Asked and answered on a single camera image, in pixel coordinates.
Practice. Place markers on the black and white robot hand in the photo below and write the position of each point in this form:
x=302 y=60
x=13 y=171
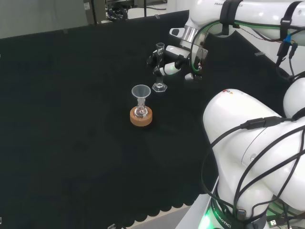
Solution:
x=172 y=68

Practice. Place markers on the clear glass graduated cylinder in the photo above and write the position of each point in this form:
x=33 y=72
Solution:
x=159 y=86

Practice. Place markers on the clear plastic funnel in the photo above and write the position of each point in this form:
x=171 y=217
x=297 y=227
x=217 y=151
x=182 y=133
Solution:
x=141 y=91

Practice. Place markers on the small clear cloth clip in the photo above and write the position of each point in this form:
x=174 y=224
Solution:
x=259 y=54
x=112 y=226
x=157 y=16
x=65 y=31

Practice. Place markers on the clear round-bottom flask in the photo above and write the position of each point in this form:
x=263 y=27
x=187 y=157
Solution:
x=140 y=112

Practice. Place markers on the dark grey cabinet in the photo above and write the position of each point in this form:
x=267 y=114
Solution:
x=95 y=10

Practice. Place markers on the black bench cloth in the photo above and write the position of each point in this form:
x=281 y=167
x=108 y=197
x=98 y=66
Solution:
x=71 y=119

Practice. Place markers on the pale board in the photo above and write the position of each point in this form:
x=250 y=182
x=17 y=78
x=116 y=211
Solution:
x=40 y=16

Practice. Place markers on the silver usb plug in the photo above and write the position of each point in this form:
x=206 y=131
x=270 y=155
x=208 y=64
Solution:
x=273 y=222

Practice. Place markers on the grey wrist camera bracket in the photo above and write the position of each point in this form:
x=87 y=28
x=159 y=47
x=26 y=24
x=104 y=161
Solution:
x=201 y=52

